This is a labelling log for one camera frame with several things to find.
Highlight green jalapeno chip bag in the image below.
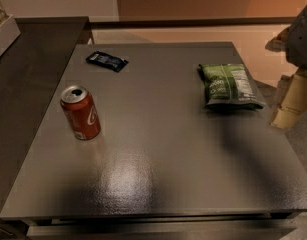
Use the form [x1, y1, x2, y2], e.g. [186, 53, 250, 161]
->
[198, 64, 264, 110]

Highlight red coca-cola can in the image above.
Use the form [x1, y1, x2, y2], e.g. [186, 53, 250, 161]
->
[60, 85, 101, 140]

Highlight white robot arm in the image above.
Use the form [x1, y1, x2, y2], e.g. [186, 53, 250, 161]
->
[265, 5, 307, 131]

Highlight white box with snacks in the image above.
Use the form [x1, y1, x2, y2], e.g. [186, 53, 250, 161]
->
[0, 1, 21, 57]

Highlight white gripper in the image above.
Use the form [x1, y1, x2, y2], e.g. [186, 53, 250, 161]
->
[270, 68, 307, 130]

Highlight dark side table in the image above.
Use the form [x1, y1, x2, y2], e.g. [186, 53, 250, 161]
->
[0, 16, 90, 214]

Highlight blue rxbar blueberry wrapper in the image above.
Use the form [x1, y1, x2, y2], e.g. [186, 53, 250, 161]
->
[86, 51, 128, 72]

